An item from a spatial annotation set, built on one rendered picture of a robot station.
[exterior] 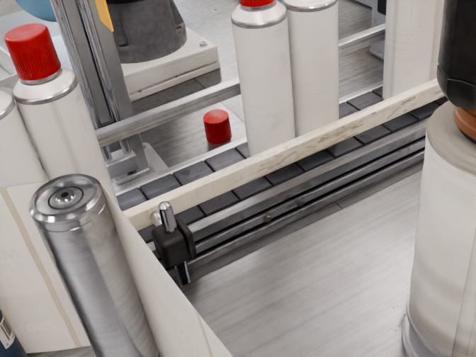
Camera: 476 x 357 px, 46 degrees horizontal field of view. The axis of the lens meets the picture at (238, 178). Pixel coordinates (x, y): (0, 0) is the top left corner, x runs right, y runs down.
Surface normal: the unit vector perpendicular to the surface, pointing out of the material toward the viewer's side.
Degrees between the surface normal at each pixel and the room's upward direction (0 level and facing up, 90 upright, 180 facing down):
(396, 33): 90
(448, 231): 91
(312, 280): 0
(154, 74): 90
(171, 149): 0
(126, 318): 90
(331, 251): 0
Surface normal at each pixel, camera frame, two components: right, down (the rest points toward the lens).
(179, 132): -0.12, -0.78
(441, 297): -0.78, 0.48
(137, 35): 0.16, 0.29
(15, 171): 0.64, 0.41
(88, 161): 0.81, 0.28
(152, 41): 0.42, 0.22
